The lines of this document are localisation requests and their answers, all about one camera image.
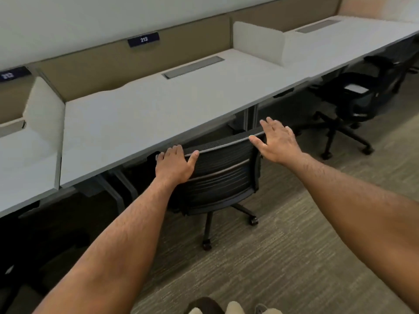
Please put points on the person's right middle finger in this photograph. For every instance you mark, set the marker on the person's right middle finger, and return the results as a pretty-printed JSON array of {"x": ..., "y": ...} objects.
[{"x": 273, "y": 123}]

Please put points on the person's left forearm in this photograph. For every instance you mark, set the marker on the person's left forearm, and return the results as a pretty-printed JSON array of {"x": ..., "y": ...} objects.
[{"x": 114, "y": 251}]

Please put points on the black desk height control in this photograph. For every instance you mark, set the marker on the black desk height control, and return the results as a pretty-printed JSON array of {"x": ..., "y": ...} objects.
[{"x": 283, "y": 93}]

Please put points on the person's left middle finger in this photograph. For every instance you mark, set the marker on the person's left middle finger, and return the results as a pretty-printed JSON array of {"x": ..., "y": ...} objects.
[{"x": 173, "y": 152}]

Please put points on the person's right forearm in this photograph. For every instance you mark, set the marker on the person's right forearm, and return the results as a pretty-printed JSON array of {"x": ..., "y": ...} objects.
[{"x": 360, "y": 212}]

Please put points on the person's right hand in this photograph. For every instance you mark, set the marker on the person's right hand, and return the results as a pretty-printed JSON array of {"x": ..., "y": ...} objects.
[{"x": 281, "y": 145}]

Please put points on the person's left little finger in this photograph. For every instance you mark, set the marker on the person's left little finger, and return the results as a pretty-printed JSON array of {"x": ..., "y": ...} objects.
[{"x": 160, "y": 158}]

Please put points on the black office chair with armrests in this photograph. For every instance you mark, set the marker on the black office chair with armrests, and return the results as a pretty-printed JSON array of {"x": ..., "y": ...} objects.
[{"x": 356, "y": 94}]

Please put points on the person's right little finger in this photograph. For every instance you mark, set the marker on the person's right little finger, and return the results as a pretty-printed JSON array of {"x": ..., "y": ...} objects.
[{"x": 290, "y": 132}]

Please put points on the grey metal desk leg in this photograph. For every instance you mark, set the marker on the grey metal desk leg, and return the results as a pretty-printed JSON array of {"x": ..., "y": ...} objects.
[
  {"x": 250, "y": 117},
  {"x": 108, "y": 189}
]

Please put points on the tan fabric partition panel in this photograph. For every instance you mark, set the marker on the tan fabric partition panel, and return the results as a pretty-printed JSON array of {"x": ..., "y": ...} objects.
[{"x": 147, "y": 62}]

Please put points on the person's beige trouser leg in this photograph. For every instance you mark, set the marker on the person's beige trouser leg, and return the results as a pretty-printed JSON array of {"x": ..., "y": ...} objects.
[{"x": 236, "y": 308}]

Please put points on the person's left thumb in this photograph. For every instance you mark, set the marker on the person's left thumb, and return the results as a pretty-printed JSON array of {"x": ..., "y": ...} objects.
[{"x": 193, "y": 160}]

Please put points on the person's left hand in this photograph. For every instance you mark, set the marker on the person's left hand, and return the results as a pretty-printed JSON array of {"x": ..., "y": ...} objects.
[{"x": 172, "y": 166}]

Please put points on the black mesh office chair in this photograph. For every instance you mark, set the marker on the black mesh office chair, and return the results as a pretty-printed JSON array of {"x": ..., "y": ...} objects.
[{"x": 219, "y": 179}]

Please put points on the dark blue desk number sign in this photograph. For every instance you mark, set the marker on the dark blue desk number sign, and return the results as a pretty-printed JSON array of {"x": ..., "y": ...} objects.
[
  {"x": 13, "y": 74},
  {"x": 143, "y": 39}
]

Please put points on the person's right thumb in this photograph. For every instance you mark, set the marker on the person's right thumb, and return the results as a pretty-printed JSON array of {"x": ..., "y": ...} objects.
[{"x": 257, "y": 143}]

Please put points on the white desk divider panel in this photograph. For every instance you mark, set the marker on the white desk divider panel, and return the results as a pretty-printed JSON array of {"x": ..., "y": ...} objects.
[
  {"x": 45, "y": 114},
  {"x": 258, "y": 40}
]

